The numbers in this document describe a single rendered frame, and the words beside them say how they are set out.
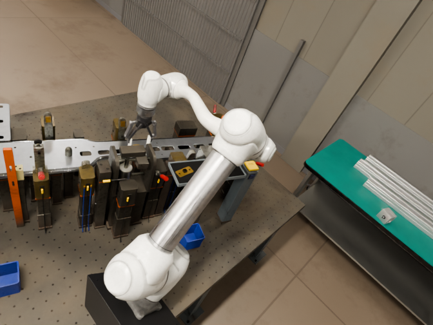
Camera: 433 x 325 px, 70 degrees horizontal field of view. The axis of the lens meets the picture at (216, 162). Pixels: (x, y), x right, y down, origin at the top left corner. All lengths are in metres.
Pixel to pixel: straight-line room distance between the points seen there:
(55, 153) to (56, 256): 0.48
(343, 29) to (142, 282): 2.96
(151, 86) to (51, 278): 0.95
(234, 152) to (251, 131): 0.09
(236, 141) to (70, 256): 1.02
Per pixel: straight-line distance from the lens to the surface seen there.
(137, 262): 1.05
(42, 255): 1.67
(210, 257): 1.75
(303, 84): 3.62
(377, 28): 3.24
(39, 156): 1.41
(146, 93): 1.44
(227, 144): 1.00
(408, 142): 3.39
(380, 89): 3.36
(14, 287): 1.56
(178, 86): 1.52
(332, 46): 3.47
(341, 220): 3.31
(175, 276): 1.26
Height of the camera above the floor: 2.14
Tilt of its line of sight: 40 degrees down
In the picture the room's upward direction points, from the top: 24 degrees clockwise
